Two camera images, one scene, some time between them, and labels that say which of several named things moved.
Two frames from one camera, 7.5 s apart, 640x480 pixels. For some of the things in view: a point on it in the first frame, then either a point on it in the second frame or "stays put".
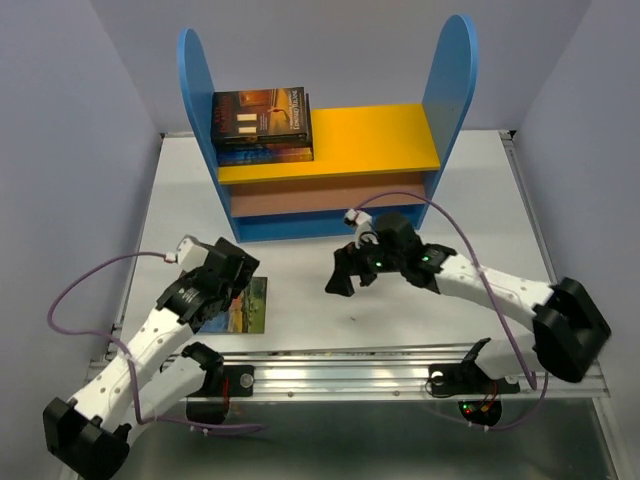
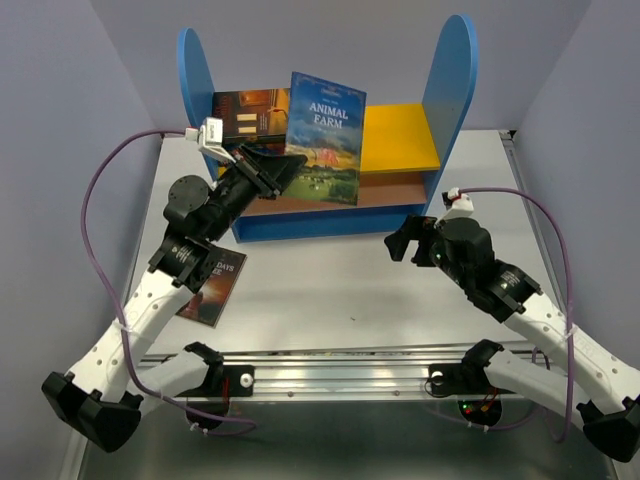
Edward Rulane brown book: (269, 113) stays put
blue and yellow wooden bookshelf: (367, 161) stays put
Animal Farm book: (246, 313) → (325, 125)
